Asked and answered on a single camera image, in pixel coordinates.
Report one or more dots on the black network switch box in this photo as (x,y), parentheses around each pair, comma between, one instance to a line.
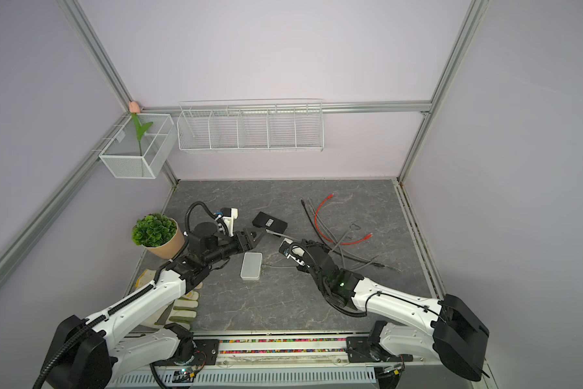
(269,223)

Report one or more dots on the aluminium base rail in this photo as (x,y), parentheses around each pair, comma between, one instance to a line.
(385,345)

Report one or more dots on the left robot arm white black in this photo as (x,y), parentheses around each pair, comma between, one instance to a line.
(126,316)

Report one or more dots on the pink tulip artificial flower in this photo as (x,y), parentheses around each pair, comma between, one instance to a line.
(140,128)

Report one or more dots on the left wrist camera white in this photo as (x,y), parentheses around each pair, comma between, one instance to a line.
(225,219)

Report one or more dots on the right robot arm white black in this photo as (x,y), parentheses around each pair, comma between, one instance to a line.
(418,311)

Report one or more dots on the white mesh wall basket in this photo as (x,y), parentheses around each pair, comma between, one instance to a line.
(121,155)

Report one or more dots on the green potted plant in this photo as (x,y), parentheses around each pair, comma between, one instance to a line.
(159,234)

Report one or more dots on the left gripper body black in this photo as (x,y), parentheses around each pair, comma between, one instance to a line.
(227,246)

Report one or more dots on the white network switch box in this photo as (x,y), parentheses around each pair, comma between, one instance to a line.
(251,266)

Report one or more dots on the white wire wall shelf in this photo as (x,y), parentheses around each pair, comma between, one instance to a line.
(251,125)

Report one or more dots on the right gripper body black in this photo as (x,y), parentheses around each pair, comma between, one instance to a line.
(316,247)

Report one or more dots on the yellow white work glove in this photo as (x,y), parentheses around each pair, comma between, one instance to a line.
(181,311)

